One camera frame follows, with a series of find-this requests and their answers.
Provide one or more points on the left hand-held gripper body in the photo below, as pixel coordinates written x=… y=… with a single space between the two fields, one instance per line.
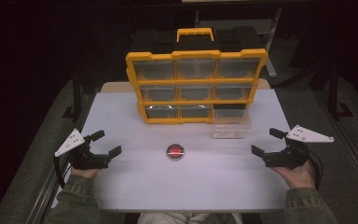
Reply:
x=85 y=159

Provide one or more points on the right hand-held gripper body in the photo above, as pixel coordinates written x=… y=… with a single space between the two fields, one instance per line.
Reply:
x=287 y=157

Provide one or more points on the person's left hand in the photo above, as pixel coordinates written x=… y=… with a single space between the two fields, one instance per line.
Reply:
x=85 y=173

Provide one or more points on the person's right hand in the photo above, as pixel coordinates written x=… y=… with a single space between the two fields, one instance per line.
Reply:
x=296 y=176

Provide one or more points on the clear plastic drawer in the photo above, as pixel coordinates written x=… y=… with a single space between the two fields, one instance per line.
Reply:
x=231 y=129

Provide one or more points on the black metal stand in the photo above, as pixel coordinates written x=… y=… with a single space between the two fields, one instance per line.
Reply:
x=333 y=93
x=76 y=93

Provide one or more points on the round red black disc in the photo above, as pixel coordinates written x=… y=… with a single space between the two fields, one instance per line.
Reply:
x=175 y=151

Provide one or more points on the person's legs in light trousers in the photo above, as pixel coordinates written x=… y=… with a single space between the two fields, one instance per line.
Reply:
x=189 y=218

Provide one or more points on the yellow black drawer organizer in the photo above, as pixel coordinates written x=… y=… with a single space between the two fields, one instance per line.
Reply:
x=195 y=54

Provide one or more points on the metal frame rail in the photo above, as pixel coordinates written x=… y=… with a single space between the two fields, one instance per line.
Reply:
x=354 y=155
x=48 y=183

